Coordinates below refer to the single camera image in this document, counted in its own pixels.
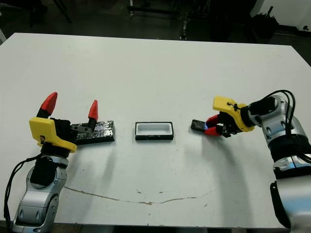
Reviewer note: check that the shiny black box lid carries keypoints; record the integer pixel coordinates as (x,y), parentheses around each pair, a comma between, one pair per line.
(102,132)

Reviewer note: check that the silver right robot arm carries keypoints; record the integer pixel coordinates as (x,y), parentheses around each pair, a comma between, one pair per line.
(297,194)

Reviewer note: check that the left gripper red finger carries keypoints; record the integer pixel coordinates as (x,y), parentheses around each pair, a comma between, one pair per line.
(93,111)
(49,103)

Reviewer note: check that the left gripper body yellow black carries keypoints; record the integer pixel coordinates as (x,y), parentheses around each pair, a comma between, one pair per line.
(43,131)

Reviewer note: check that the shiny metal post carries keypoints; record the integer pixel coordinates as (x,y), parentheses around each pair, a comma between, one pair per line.
(184,29)

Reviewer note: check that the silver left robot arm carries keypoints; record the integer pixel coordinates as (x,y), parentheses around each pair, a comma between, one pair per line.
(36,206)

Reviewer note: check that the white side desk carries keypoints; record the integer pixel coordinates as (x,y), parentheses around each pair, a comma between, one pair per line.
(2,37)

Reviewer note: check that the black box with white lining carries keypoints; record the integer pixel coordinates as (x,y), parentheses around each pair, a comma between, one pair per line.
(155,137)

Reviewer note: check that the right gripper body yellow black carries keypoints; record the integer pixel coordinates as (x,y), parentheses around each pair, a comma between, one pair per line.
(230,106)

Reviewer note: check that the small black camera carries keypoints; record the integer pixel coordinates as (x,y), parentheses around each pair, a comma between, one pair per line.
(198,125)

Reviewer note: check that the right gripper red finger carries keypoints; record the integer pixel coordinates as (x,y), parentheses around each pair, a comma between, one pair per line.
(213,131)
(213,120)

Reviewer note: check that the black slanted stand leg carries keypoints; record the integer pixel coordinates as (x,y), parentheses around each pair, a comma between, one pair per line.
(65,13)

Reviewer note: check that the black wheeled frame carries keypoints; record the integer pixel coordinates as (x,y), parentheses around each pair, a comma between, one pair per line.
(155,9)

